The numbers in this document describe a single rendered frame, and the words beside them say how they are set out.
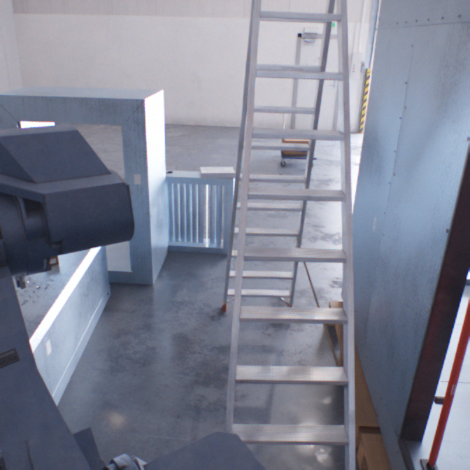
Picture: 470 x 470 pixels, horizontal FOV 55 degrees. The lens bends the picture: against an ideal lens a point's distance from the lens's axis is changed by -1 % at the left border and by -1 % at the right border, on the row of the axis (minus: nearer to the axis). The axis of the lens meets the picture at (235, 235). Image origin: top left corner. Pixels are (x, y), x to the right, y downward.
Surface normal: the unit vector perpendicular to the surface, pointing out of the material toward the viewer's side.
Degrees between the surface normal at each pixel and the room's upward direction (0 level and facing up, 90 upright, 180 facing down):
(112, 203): 77
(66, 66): 90
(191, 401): 0
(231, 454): 0
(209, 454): 0
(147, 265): 90
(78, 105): 90
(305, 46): 90
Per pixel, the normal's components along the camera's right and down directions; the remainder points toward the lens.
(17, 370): 0.34, -0.55
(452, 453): 0.03, -0.92
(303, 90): -0.06, 0.40
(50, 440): 0.22, -0.74
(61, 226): 0.55, 0.18
